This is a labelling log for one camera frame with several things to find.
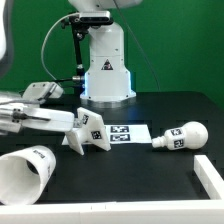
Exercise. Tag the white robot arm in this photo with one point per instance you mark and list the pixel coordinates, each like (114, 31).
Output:
(107, 82)

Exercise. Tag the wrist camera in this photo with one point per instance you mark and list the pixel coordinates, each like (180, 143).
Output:
(42, 90)

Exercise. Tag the white marker sheet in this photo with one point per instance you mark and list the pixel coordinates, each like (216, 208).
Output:
(119, 134)

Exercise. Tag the white lamp bulb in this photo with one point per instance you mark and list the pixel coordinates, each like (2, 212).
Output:
(192, 135)

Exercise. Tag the white frame wall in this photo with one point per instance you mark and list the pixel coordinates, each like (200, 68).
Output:
(210, 211)

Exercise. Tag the white lamp base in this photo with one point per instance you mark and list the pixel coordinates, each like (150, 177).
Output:
(93, 131)

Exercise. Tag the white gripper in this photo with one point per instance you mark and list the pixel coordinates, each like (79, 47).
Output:
(17, 113)

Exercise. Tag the black camera pole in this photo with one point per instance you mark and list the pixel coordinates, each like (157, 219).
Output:
(78, 46)

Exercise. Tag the white lamp shade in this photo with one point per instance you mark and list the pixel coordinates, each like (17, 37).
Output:
(24, 175)

